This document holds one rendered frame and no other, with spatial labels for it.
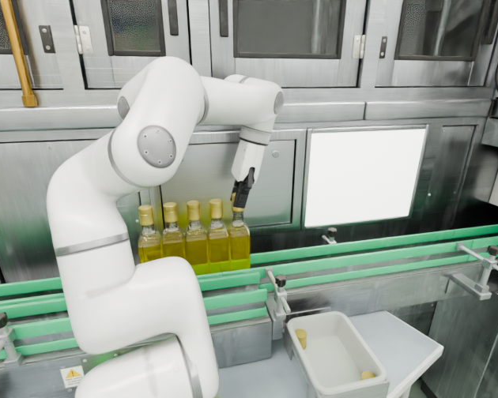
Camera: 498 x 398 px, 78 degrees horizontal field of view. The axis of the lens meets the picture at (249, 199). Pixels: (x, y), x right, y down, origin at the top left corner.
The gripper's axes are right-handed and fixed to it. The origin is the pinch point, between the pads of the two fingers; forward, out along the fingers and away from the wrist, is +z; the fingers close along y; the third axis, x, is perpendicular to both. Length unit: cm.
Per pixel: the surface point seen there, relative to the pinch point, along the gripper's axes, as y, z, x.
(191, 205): 1.3, 3.8, -11.8
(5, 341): 16, 34, -45
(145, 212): 1.8, 7.3, -22.5
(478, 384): 11, 55, 109
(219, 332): 15.3, 30.3, -0.5
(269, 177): -12.8, -3.9, 11.7
